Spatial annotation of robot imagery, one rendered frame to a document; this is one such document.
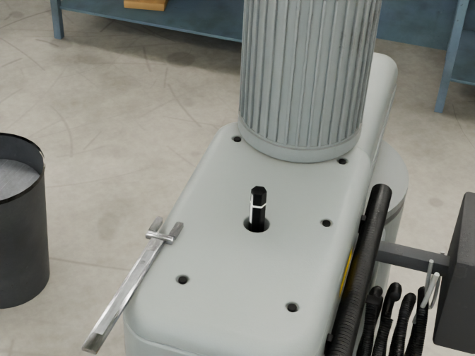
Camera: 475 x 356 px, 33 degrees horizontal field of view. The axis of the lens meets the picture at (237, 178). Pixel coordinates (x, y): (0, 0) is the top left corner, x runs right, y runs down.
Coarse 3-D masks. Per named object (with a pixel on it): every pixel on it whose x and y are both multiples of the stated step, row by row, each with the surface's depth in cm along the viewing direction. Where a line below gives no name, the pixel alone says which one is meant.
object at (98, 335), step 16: (160, 224) 111; (176, 224) 110; (160, 240) 108; (144, 256) 105; (144, 272) 103; (128, 288) 101; (112, 304) 98; (112, 320) 96; (96, 336) 94; (96, 352) 93
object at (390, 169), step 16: (384, 144) 185; (384, 160) 180; (400, 160) 180; (384, 176) 176; (400, 176) 176; (368, 192) 171; (400, 192) 172; (400, 208) 172; (384, 240) 166; (384, 272) 174; (384, 288) 176
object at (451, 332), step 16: (464, 208) 143; (464, 224) 139; (464, 240) 136; (464, 256) 133; (448, 272) 142; (464, 272) 132; (448, 288) 136; (464, 288) 134; (448, 304) 138; (464, 304) 137; (448, 320) 140; (464, 320) 139; (448, 336) 142; (464, 336) 141
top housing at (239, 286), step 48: (240, 144) 127; (192, 192) 117; (240, 192) 117; (288, 192) 118; (336, 192) 118; (192, 240) 109; (240, 240) 109; (288, 240) 110; (336, 240) 110; (144, 288) 102; (192, 288) 102; (240, 288) 102; (288, 288) 103; (336, 288) 106; (144, 336) 99; (192, 336) 97; (240, 336) 96; (288, 336) 96
